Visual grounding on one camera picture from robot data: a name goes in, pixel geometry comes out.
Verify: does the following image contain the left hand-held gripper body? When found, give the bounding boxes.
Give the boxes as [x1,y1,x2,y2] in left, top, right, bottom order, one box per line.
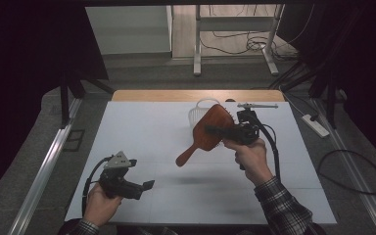
[98,150,145,201]

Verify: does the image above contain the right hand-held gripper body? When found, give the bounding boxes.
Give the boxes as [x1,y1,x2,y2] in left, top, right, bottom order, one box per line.
[226,102,279,147]

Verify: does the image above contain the brown wooden hairbrush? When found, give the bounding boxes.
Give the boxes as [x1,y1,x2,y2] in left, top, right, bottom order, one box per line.
[175,103,237,168]

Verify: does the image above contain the person's right hand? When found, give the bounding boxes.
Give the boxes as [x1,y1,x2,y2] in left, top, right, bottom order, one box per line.
[222,138,274,188]

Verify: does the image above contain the person's left hand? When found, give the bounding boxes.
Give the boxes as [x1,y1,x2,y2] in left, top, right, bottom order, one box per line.
[83,182,124,227]

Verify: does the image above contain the white foam board cover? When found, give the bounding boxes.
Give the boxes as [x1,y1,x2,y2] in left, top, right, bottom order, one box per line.
[64,100,338,226]

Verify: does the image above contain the wooden table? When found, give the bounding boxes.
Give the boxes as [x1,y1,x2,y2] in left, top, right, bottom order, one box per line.
[111,89,286,103]

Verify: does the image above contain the black floor grate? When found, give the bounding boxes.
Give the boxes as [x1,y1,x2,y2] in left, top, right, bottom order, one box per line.
[62,129,86,153]

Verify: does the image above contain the white power strip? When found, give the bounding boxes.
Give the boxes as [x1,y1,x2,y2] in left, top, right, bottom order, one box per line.
[302,114,330,139]

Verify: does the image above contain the black stand legs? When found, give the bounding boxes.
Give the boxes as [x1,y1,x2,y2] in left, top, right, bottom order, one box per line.
[267,60,341,130]
[58,70,116,128]

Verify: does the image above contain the white cabinet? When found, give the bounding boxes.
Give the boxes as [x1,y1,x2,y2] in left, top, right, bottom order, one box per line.
[85,4,173,56]

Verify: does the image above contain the dark curtain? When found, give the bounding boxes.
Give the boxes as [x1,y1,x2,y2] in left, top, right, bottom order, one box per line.
[0,0,109,210]
[275,0,376,165]

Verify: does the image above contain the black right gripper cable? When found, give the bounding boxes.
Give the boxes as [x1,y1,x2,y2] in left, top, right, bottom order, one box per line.
[248,112,282,180]

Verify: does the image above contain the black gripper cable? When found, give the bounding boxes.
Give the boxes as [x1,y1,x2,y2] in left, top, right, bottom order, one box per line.
[248,112,282,180]
[81,156,114,216]

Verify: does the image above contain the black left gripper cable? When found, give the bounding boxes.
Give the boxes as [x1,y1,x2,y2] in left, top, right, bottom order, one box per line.
[81,156,114,216]

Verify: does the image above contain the aluminium floor rail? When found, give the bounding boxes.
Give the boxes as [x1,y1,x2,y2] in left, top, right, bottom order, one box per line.
[8,97,82,235]
[309,97,376,235]

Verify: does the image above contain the tangle of black floor cables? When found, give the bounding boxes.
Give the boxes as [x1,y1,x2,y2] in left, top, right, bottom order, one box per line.
[199,30,300,62]

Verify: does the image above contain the white desk frame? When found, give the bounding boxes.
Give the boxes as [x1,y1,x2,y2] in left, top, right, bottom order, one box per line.
[193,3,285,76]

